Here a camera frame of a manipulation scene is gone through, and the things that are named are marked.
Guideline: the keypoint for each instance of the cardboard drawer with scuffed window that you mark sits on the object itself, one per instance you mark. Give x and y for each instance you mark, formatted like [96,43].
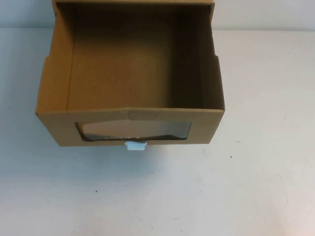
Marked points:
[137,73]

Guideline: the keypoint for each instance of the cardboard sleeve of scuffed-window drawer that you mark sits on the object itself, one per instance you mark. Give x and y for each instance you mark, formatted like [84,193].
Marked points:
[53,14]

